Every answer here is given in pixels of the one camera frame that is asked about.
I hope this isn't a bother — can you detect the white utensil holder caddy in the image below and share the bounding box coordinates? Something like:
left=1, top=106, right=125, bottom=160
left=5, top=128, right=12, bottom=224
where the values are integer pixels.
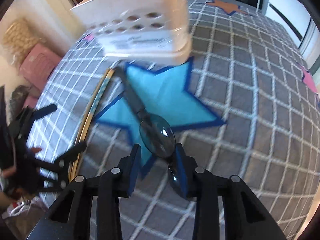
left=71, top=0, right=192, bottom=66

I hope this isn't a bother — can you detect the person's right hand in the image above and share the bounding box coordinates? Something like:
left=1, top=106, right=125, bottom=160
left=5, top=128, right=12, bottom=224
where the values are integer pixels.
left=0, top=147, right=43, bottom=205

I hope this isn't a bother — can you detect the pink box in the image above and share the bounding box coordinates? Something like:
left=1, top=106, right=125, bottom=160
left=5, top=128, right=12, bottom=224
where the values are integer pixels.
left=19, top=43, right=62, bottom=93

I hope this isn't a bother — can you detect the pink star patch left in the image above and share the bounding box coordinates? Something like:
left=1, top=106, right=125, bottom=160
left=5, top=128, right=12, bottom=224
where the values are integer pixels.
left=79, top=33, right=95, bottom=44

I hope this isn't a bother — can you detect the pink star patch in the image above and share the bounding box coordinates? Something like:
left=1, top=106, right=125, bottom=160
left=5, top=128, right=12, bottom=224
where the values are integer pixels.
left=298, top=64, right=318, bottom=95
left=79, top=33, right=95, bottom=44

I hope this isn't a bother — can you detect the blue star patch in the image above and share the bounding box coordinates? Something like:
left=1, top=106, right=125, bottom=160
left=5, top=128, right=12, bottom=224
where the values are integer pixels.
left=94, top=57, right=225, bottom=178

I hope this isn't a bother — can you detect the pink star patch right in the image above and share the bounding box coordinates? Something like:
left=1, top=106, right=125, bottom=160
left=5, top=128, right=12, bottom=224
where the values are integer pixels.
left=298, top=64, right=318, bottom=95

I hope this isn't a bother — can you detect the orange star patch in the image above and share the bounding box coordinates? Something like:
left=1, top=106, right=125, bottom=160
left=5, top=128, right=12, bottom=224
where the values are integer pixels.
left=205, top=0, right=249, bottom=16

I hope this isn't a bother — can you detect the white refrigerator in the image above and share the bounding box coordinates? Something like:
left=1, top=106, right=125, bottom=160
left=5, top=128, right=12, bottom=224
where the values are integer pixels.
left=266, top=0, right=319, bottom=57

